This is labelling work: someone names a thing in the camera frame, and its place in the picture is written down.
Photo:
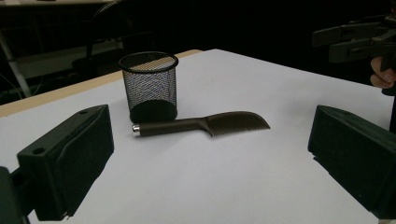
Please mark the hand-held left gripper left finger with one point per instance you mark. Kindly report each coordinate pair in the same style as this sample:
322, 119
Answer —
71, 161

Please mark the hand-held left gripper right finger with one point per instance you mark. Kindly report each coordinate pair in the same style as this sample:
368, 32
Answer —
355, 155

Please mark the black mesh pen holder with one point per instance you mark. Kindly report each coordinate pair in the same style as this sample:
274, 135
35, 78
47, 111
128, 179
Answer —
149, 90

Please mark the dark brown comb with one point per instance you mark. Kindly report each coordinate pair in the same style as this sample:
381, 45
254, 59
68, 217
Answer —
174, 127

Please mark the black folding chair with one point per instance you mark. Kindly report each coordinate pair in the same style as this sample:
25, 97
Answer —
93, 63

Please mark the white desk with metal leg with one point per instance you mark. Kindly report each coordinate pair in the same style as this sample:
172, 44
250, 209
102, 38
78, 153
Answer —
12, 67

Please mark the white table sheet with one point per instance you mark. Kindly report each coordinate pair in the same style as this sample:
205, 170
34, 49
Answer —
218, 174

